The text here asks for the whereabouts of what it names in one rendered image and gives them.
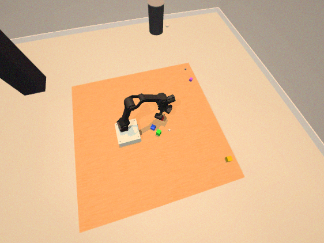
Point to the blue block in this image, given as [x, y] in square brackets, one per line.
[152, 127]

